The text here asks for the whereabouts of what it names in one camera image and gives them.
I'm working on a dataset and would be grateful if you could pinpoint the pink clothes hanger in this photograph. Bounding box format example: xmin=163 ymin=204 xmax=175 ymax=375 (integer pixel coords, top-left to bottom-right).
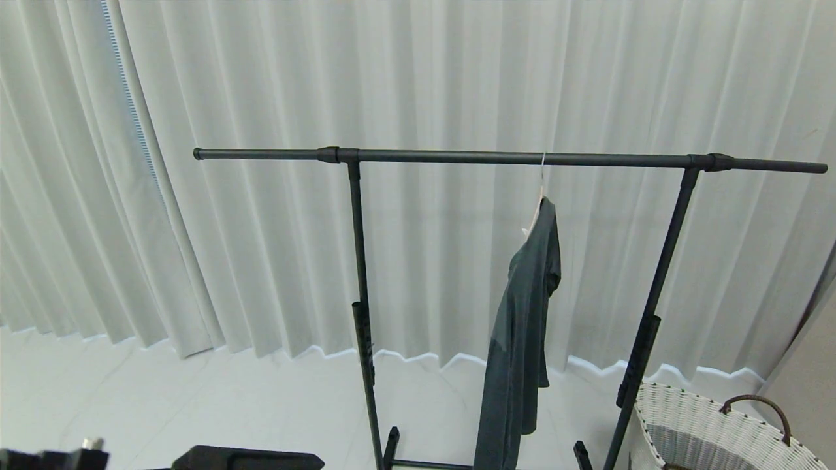
xmin=521 ymin=152 xmax=548 ymax=239

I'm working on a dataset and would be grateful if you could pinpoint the dark grey sleeveless top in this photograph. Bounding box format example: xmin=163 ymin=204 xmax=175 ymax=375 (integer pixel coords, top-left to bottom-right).
xmin=474 ymin=196 xmax=562 ymax=470

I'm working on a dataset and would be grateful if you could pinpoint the black clothes rack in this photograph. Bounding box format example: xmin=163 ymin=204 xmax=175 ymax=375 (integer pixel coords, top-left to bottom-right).
xmin=193 ymin=146 xmax=828 ymax=470

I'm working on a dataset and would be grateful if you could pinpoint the white laundry basket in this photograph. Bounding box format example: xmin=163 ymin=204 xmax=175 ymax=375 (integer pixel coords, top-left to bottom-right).
xmin=627 ymin=382 xmax=830 ymax=470

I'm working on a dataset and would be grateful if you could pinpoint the white curtain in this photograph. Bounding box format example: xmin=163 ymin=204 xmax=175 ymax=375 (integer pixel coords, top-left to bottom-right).
xmin=0 ymin=0 xmax=836 ymax=383

